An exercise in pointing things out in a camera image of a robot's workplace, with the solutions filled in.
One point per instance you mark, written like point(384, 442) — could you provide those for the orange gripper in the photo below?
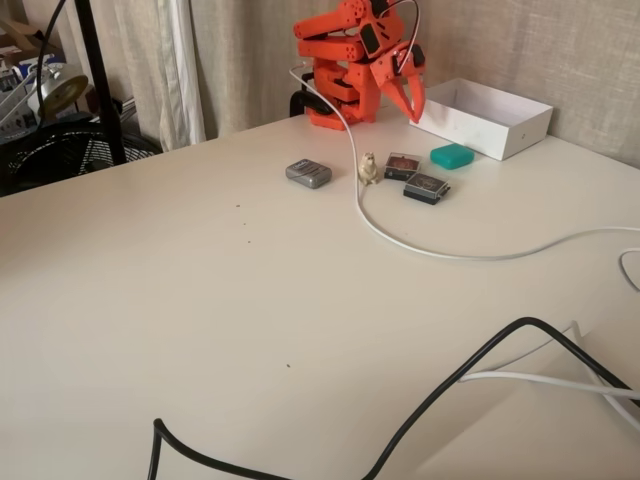
point(389, 71)

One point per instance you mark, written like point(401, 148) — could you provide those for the green rounded cube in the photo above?
point(452, 157)

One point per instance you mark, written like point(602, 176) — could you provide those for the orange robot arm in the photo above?
point(325, 50)

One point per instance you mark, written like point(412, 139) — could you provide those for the white cardboard bin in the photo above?
point(500, 135)

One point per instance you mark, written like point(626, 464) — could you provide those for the black clear-lidded ink pad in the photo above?
point(402, 166)
point(426, 187)

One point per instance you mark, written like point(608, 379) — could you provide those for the small beige animal figurine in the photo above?
point(369, 170)

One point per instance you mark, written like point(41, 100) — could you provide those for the black table clamp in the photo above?
point(307, 102)

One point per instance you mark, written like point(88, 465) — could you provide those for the grey metal tin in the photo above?
point(309, 175)

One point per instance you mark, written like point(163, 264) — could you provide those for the white sheer curtain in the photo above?
point(180, 75)

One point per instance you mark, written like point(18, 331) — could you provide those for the black metal pole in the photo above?
point(100, 80)

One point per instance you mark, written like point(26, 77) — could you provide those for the black floor fan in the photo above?
point(75, 150)

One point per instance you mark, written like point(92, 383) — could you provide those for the silver desk lamp head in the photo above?
point(57, 87)

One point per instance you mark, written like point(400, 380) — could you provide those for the brown cardboard box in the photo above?
point(20, 35)

